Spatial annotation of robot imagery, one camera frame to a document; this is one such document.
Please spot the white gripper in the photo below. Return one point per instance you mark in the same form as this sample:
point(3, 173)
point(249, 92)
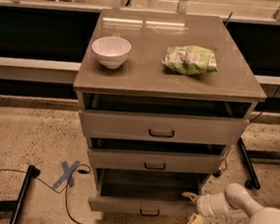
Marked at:
point(203, 204)

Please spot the grey bottom drawer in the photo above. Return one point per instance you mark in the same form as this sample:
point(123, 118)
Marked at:
point(146, 193)

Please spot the grey drawer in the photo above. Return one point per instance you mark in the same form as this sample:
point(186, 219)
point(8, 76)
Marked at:
point(162, 127)
point(146, 193)
point(155, 161)

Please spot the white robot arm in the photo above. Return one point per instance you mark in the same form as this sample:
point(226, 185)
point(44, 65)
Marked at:
point(234, 201)

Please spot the grey middle drawer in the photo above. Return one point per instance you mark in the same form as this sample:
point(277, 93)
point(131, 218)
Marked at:
point(155, 161)

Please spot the grey top drawer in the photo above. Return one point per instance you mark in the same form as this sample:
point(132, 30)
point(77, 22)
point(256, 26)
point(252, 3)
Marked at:
point(162, 127)

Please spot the grey drawer cabinet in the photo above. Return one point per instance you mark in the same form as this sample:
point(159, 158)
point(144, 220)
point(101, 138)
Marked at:
point(144, 84)

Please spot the black right stand leg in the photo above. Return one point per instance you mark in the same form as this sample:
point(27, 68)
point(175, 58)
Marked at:
point(252, 181)

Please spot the black stand leg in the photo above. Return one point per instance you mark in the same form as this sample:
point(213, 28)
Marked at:
point(15, 207)
point(252, 181)

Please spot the blue tape cross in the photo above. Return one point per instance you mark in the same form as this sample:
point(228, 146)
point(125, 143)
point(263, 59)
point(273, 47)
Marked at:
point(67, 174)

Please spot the green chip bag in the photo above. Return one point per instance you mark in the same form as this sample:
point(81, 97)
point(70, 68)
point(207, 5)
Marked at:
point(190, 60)

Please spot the white bowl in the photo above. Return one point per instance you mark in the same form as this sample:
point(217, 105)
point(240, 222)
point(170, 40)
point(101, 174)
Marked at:
point(111, 51)

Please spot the black left stand leg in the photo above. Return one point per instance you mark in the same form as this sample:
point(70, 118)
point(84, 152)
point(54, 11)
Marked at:
point(15, 207)

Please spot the grey window railing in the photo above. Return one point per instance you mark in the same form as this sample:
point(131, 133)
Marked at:
point(64, 72)

